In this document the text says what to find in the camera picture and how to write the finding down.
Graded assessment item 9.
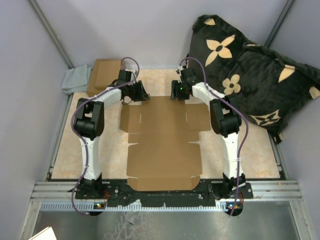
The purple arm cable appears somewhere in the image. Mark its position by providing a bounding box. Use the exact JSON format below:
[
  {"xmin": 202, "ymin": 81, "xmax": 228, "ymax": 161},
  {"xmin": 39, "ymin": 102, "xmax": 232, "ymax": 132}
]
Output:
[
  {"xmin": 179, "ymin": 56, "xmax": 250, "ymax": 216},
  {"xmin": 70, "ymin": 56, "xmax": 140, "ymax": 217}
]

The aluminium corner post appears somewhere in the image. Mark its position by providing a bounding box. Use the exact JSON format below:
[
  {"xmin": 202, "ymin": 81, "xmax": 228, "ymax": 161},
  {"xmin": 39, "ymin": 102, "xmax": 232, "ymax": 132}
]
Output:
[
  {"xmin": 264, "ymin": 0, "xmax": 295, "ymax": 48},
  {"xmin": 27, "ymin": 0, "xmax": 75, "ymax": 69}
]

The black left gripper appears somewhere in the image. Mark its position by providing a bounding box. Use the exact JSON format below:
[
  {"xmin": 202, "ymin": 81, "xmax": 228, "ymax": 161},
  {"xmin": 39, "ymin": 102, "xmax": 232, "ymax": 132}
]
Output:
[{"xmin": 126, "ymin": 80, "xmax": 150, "ymax": 103}]

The grey folded cloth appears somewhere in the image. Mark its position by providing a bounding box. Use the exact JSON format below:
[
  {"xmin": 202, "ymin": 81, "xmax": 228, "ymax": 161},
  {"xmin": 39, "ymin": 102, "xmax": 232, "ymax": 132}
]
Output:
[{"xmin": 61, "ymin": 64, "xmax": 92, "ymax": 95}]

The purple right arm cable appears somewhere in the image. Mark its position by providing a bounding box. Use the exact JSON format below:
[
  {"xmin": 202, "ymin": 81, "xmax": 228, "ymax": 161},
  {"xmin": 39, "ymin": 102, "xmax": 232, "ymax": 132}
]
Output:
[{"xmin": 179, "ymin": 56, "xmax": 250, "ymax": 216}]

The black floral plush pillow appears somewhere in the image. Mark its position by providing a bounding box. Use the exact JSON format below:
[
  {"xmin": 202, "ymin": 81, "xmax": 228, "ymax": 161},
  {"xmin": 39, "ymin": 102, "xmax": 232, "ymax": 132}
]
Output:
[{"xmin": 188, "ymin": 14, "xmax": 320, "ymax": 143}]

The large folded cardboard box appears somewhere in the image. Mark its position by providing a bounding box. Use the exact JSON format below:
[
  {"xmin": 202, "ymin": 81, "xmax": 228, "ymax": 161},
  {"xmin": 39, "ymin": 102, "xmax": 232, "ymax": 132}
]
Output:
[{"xmin": 86, "ymin": 59, "xmax": 122, "ymax": 97}]

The small folded cardboard box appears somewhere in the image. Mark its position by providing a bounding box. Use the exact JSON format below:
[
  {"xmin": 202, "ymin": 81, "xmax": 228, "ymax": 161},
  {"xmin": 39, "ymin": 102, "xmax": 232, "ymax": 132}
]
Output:
[{"xmin": 95, "ymin": 59, "xmax": 121, "ymax": 90}]

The left aluminium corner post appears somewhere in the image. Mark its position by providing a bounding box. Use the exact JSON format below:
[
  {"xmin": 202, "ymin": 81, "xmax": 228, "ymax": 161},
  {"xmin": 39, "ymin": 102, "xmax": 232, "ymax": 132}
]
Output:
[{"xmin": 27, "ymin": 0, "xmax": 75, "ymax": 69}]

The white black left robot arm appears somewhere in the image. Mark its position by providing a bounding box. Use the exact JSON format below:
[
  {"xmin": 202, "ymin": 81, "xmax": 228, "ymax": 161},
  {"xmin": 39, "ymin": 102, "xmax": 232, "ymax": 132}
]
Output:
[{"xmin": 71, "ymin": 70, "xmax": 150, "ymax": 199}]

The white slotted cable duct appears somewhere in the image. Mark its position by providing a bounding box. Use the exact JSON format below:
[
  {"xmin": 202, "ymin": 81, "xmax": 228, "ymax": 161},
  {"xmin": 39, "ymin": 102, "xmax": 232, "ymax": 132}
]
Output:
[{"xmin": 39, "ymin": 199, "xmax": 241, "ymax": 213}]

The aluminium frame rail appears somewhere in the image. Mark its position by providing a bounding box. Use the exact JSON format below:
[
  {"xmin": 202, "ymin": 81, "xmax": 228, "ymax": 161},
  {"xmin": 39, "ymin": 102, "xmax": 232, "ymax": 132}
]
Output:
[{"xmin": 30, "ymin": 180, "xmax": 303, "ymax": 201}]

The brown cardboard box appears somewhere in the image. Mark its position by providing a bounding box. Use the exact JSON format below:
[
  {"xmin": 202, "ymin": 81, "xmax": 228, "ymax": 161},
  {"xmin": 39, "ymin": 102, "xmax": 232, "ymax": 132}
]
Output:
[{"xmin": 119, "ymin": 96, "xmax": 211, "ymax": 192}]

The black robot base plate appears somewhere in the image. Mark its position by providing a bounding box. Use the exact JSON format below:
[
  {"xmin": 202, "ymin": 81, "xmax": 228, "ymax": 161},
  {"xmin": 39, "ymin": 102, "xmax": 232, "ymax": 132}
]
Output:
[{"xmin": 75, "ymin": 179, "xmax": 253, "ymax": 208}]

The right aluminium corner post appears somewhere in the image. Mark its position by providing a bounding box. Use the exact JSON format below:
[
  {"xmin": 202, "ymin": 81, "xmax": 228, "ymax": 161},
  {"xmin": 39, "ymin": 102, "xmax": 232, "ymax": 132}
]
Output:
[{"xmin": 264, "ymin": 0, "xmax": 295, "ymax": 48}]

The white paper sheet corner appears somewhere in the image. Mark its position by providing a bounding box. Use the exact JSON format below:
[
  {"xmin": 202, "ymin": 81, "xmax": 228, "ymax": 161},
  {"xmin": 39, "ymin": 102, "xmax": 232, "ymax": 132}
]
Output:
[{"xmin": 28, "ymin": 226, "xmax": 57, "ymax": 240}]

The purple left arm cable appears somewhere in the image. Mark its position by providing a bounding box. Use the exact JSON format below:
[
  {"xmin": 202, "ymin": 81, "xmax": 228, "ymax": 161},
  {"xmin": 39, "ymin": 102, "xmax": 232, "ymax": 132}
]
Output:
[{"xmin": 70, "ymin": 56, "xmax": 140, "ymax": 217}]

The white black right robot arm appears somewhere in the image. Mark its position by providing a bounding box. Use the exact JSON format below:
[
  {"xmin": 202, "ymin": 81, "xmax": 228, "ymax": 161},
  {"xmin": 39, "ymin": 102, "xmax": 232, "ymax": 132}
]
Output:
[{"xmin": 170, "ymin": 66, "xmax": 246, "ymax": 199}]

